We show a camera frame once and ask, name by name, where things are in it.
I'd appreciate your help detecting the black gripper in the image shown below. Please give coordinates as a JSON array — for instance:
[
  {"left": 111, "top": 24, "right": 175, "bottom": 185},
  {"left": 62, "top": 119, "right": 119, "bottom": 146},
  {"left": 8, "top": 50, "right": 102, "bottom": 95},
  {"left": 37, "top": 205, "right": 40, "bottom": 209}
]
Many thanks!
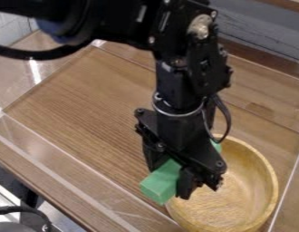
[{"left": 135, "top": 92, "right": 228, "bottom": 200}]

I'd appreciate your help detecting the green rectangular block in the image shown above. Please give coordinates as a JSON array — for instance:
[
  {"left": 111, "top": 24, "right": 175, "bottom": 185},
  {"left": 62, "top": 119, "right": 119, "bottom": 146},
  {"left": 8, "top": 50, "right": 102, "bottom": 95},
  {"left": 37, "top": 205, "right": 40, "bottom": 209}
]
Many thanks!
[{"left": 140, "top": 140, "right": 227, "bottom": 205}]

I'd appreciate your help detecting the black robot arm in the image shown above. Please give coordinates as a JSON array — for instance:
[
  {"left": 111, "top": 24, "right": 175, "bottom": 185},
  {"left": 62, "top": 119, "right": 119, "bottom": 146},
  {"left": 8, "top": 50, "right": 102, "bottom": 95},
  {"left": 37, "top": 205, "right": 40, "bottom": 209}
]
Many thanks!
[{"left": 0, "top": 0, "right": 233, "bottom": 202}]

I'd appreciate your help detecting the brown wooden bowl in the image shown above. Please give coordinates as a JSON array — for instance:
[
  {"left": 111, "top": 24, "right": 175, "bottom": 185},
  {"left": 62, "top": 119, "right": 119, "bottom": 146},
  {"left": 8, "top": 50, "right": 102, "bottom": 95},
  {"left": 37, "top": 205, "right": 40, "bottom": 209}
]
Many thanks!
[{"left": 165, "top": 137, "right": 279, "bottom": 232}]

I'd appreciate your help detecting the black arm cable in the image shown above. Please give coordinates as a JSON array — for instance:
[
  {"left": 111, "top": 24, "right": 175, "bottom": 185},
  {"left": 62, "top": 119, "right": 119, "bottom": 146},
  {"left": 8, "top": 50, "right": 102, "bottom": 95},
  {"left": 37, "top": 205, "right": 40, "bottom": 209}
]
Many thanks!
[{"left": 201, "top": 94, "right": 233, "bottom": 144}]

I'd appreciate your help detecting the clear acrylic enclosure wall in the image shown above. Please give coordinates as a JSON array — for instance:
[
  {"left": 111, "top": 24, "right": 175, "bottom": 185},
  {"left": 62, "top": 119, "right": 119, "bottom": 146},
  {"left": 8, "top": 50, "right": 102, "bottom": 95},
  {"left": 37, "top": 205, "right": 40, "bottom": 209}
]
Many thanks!
[{"left": 0, "top": 41, "right": 299, "bottom": 232}]

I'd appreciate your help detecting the grey metal frame part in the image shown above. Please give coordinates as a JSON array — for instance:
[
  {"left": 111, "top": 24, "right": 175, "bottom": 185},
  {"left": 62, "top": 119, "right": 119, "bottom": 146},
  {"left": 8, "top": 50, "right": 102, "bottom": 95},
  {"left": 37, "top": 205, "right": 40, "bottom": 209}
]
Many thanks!
[{"left": 0, "top": 180, "right": 85, "bottom": 232}]

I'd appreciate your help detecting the black cable lower left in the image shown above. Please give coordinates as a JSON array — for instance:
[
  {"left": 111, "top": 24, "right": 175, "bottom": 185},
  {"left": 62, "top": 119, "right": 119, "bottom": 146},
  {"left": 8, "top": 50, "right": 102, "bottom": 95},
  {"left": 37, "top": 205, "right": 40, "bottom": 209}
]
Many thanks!
[{"left": 0, "top": 206, "right": 53, "bottom": 232}]

